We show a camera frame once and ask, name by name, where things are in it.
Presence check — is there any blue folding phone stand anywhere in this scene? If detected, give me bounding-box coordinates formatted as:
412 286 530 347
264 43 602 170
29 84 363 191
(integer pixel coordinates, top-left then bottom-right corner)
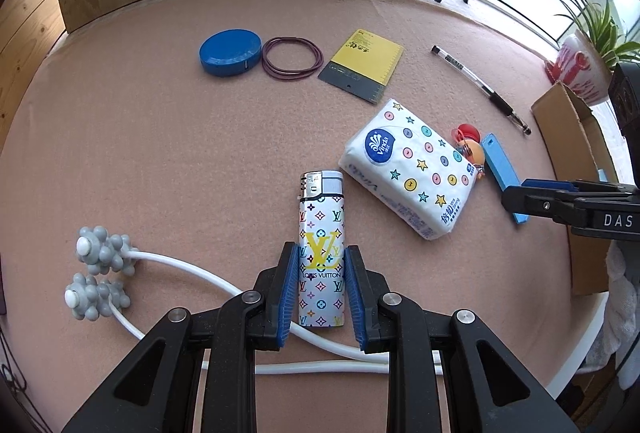
480 132 531 225

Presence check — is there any patterned tissue pack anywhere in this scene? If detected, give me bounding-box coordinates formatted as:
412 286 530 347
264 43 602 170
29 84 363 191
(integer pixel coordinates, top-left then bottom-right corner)
338 100 482 240

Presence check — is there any white neck massager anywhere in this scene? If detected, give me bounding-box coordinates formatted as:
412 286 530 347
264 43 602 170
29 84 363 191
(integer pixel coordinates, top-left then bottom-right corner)
63 225 444 377

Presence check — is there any patterned lighter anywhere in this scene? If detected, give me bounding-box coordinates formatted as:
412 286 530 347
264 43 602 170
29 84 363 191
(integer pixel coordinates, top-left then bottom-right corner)
298 170 346 328

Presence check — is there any blue round tin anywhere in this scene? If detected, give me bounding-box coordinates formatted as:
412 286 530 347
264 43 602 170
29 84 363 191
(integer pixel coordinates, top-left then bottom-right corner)
198 28 262 77

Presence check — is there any white gloved hand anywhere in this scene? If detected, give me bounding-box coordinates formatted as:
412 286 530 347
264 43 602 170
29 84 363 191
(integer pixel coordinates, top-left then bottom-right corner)
582 241 639 391

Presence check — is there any cardboard box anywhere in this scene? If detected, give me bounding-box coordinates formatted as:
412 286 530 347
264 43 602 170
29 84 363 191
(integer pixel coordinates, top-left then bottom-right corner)
532 82 617 295

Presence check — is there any orange cartoon figurine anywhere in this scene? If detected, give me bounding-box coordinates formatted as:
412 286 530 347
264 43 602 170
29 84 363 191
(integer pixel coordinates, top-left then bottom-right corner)
451 123 486 180

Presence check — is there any black gel pen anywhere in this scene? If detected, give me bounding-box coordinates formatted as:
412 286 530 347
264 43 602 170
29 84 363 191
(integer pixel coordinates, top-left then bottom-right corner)
431 45 532 135

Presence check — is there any red white flower pot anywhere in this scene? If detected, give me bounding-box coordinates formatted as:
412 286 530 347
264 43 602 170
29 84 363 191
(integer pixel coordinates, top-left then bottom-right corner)
544 29 612 106

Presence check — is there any green spider plant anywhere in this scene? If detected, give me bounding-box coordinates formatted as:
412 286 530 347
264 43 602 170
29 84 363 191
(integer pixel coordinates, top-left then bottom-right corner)
557 0 639 71

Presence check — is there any plaid bed sheet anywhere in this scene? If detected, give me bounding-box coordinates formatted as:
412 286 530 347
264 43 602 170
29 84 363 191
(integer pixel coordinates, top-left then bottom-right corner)
422 0 558 60

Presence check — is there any yellow black ruler card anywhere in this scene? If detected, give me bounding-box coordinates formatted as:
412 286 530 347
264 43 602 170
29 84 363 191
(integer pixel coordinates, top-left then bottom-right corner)
318 29 404 105

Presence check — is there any pink bed blanket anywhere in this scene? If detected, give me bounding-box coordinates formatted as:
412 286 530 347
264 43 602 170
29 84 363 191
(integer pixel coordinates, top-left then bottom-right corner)
1 0 602 432

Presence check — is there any pine wood headboard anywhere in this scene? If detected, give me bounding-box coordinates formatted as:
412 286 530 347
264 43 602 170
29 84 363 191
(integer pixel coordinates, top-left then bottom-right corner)
0 0 65 141

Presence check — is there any black power cable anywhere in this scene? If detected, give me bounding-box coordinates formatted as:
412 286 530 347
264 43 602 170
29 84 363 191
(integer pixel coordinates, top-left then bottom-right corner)
0 327 51 433

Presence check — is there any maroon hair tie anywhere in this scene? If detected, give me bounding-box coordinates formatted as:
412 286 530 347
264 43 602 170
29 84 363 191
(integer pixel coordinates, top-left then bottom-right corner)
260 36 326 81

